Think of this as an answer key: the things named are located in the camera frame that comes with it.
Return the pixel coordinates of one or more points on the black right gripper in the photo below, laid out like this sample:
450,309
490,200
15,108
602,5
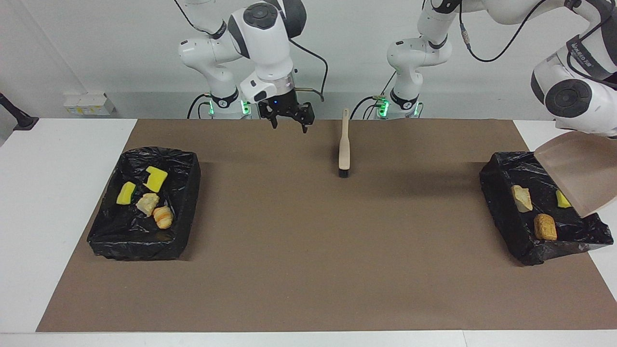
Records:
284,107

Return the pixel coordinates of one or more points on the beige hand brush black bristles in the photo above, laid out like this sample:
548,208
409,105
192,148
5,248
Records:
344,149

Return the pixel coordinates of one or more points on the large yellow sponge piece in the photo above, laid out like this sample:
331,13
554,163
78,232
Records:
155,179

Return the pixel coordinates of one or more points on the striped orange croissant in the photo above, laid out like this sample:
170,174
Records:
164,218

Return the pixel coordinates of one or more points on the pale bread chunk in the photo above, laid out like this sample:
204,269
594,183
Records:
522,198
147,204

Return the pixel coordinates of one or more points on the green and yellow sponge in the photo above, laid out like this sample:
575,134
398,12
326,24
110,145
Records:
126,193

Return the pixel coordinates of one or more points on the brown oval bread roll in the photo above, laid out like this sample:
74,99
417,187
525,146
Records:
545,227

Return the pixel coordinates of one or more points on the small yellow sponge piece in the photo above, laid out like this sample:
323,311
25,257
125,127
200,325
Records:
563,199

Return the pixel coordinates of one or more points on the beige plastic dustpan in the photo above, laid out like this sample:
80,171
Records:
583,173

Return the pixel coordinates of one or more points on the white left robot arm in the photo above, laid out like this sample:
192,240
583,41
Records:
573,96

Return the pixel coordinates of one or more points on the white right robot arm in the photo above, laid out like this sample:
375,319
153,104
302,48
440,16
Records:
265,43

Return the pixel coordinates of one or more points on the bin lined with black bag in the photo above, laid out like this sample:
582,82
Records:
506,207
120,236

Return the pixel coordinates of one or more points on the brown table mat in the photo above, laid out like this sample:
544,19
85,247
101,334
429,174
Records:
289,299

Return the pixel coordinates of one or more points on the black stand foot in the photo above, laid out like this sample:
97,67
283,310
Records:
21,121

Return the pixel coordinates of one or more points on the white wall socket strip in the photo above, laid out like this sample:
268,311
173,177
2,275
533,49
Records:
89,104

